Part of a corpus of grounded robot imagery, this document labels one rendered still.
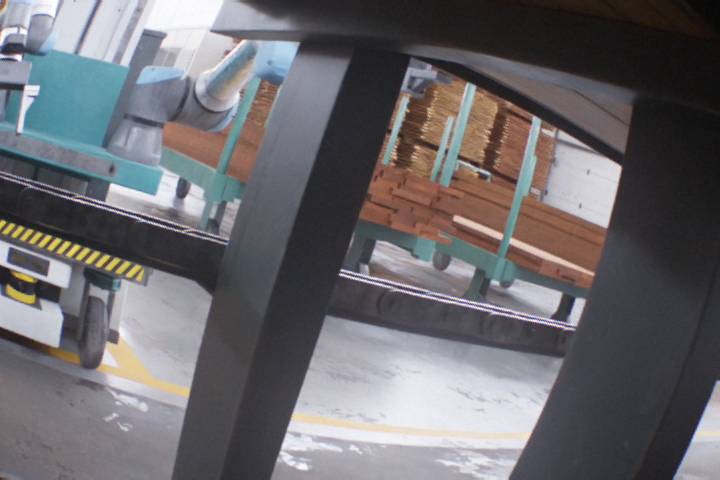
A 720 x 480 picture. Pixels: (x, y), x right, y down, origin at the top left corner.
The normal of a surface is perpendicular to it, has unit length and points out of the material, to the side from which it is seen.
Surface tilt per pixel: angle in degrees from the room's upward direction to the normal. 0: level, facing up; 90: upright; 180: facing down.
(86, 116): 90
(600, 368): 90
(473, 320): 90
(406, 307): 90
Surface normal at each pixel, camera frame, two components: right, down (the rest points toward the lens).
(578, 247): -0.82, -0.23
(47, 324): 0.40, 0.21
